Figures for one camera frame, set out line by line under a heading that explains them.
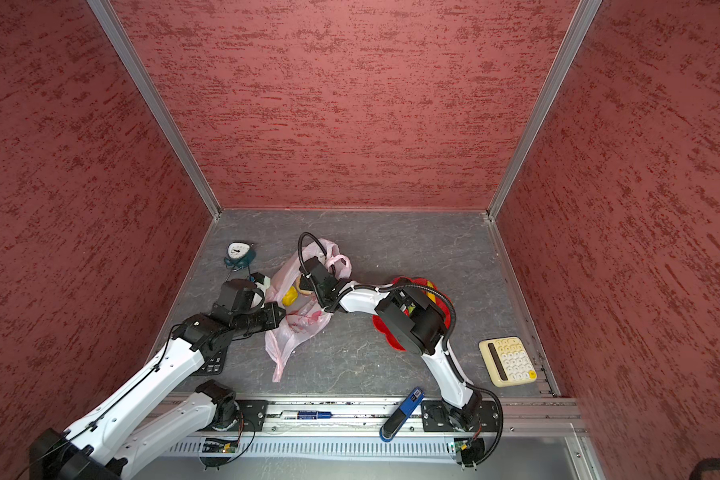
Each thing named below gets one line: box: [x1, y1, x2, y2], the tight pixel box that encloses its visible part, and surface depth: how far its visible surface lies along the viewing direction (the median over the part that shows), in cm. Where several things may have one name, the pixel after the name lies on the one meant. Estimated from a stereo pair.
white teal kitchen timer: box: [224, 242, 256, 272], surface depth 105 cm
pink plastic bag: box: [265, 239, 351, 382], surface depth 81 cm
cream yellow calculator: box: [479, 336, 537, 388], surface depth 83 cm
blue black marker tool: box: [379, 387, 425, 443], surface depth 74 cm
